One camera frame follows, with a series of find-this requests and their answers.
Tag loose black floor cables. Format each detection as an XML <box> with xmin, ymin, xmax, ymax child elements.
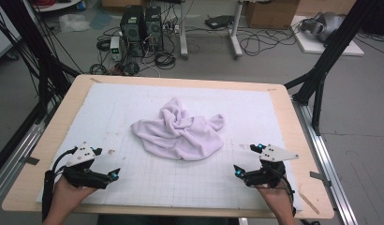
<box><xmin>236</xmin><ymin>23</ymin><xmax>304</xmax><ymax>58</ymax></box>

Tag white gridded foam mat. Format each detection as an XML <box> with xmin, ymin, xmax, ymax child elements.
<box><xmin>35</xmin><ymin>82</ymin><xmax>304</xmax><ymax>212</ymax></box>

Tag person's dark trousers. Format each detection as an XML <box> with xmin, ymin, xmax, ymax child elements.
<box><xmin>96</xmin><ymin>214</ymin><xmax>241</xmax><ymax>225</ymax></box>

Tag flat black device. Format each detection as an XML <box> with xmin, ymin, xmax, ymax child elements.
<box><xmin>204</xmin><ymin>14</ymin><xmax>235</xmax><ymax>30</ymax></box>

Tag aluminium rail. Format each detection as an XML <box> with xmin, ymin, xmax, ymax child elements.
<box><xmin>0</xmin><ymin>120</ymin><xmax>48</xmax><ymax>205</ymax></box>
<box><xmin>292</xmin><ymin>98</ymin><xmax>360</xmax><ymax>225</ymax></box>

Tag grey headset device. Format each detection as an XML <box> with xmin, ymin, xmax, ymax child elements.
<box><xmin>300</xmin><ymin>11</ymin><xmax>346</xmax><ymax>43</ymax></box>

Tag black metal frame stand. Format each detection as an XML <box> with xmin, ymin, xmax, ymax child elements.
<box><xmin>283</xmin><ymin>0</ymin><xmax>383</xmax><ymax>136</ymax></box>
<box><xmin>0</xmin><ymin>0</ymin><xmax>82</xmax><ymax>177</ymax></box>

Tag grey tape piece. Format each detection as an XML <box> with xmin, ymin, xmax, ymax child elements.
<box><xmin>22</xmin><ymin>156</ymin><xmax>41</xmax><ymax>166</ymax></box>

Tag brown cardboard box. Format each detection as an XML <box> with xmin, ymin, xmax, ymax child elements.
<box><xmin>244</xmin><ymin>0</ymin><xmax>301</xmax><ymax>30</ymax></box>

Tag person's right hand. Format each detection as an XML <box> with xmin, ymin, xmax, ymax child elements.
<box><xmin>256</xmin><ymin>185</ymin><xmax>296</xmax><ymax>217</ymax></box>

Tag thin wooden stick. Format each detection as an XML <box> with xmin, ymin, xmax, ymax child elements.
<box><xmin>297</xmin><ymin>190</ymin><xmax>321</xmax><ymax>216</ymax></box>

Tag person's left hand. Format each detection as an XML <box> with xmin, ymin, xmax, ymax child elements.
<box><xmin>49</xmin><ymin>176</ymin><xmax>98</xmax><ymax>217</ymax></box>

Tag white desk leg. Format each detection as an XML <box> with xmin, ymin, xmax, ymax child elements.
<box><xmin>179</xmin><ymin>0</ymin><xmax>190</xmax><ymax>60</ymax></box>
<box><xmin>229</xmin><ymin>0</ymin><xmax>244</xmax><ymax>60</ymax></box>

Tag clear plastic bag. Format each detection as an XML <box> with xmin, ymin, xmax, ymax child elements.
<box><xmin>58</xmin><ymin>12</ymin><xmax>92</xmax><ymax>34</ymax></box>

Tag pale lilac towel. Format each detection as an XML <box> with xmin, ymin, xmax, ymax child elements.
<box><xmin>130</xmin><ymin>97</ymin><xmax>226</xmax><ymax>162</ymax></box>

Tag tangle of black floor cables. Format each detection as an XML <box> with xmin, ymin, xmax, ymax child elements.
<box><xmin>88</xmin><ymin>26</ymin><xmax>178</xmax><ymax>77</ymax></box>

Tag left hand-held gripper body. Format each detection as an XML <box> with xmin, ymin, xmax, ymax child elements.
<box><xmin>62</xmin><ymin>142</ymin><xmax>111</xmax><ymax>190</ymax></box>

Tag grey metal bracket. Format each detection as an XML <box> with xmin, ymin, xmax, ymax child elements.
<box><xmin>309</xmin><ymin>171</ymin><xmax>332</xmax><ymax>188</ymax></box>

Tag white floor board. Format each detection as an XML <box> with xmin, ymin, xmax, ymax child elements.
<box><xmin>290</xmin><ymin>14</ymin><xmax>365</xmax><ymax>57</ymax></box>

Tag white power supply unit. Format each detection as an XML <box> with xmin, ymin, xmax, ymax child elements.
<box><xmin>109</xmin><ymin>36</ymin><xmax>124</xmax><ymax>62</ymax></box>

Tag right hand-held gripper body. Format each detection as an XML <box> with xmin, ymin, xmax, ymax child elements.
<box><xmin>243</xmin><ymin>143</ymin><xmax>301</xmax><ymax>189</ymax></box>

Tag black computer tower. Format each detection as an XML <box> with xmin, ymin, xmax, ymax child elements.
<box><xmin>144</xmin><ymin>6</ymin><xmax>165</xmax><ymax>53</ymax></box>
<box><xmin>119</xmin><ymin>5</ymin><xmax>147</xmax><ymax>58</ymax></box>

